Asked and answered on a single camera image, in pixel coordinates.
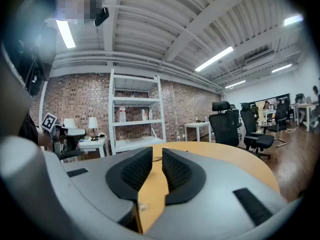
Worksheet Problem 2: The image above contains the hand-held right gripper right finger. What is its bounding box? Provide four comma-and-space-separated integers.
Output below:
144, 147, 302, 240

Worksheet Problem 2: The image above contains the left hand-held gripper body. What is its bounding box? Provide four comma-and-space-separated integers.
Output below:
40, 112, 87, 153

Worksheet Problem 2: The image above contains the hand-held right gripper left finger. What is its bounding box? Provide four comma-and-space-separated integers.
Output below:
42, 146, 154, 235

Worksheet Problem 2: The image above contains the person's left forearm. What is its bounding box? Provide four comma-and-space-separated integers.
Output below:
37, 127, 54, 148

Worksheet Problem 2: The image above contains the black chair armrest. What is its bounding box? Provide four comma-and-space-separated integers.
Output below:
55, 148, 84, 161

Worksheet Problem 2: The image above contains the white side table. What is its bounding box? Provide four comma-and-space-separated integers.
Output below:
78, 135, 109, 159

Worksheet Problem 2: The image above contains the white rectangular table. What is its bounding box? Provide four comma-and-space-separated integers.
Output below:
183, 121, 212, 143

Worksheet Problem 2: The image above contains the clear bottle with red label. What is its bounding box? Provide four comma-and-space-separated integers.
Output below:
118, 103, 127, 123

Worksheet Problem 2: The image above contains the white metal shelf rack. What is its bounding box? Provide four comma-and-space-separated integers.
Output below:
108, 68, 167, 156

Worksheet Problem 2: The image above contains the long ceiling light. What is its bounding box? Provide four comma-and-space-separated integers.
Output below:
224, 79, 247, 90
271, 63, 293, 74
55, 19, 77, 50
194, 46, 234, 73
283, 14, 305, 27

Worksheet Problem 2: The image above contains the ceiling air conditioner unit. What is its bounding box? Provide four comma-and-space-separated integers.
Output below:
243, 49, 276, 71

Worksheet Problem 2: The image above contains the white office desk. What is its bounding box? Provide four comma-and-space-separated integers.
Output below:
294, 103, 319, 133

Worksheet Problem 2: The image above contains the black head-worn camera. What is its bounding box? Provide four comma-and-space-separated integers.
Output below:
93, 7, 110, 27

